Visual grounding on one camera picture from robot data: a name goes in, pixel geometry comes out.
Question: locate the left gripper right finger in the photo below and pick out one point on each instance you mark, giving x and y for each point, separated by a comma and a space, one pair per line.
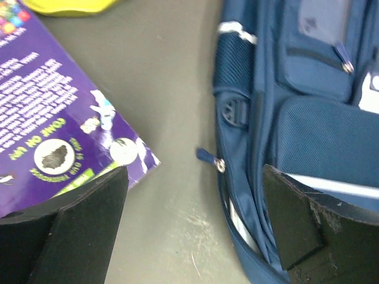
320, 238

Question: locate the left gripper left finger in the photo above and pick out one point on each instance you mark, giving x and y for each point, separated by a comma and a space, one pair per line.
67, 239

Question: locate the navy blue student backpack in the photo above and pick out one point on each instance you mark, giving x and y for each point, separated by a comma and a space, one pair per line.
296, 87

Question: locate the green polka dot plate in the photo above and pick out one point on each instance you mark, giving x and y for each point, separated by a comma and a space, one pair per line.
66, 8

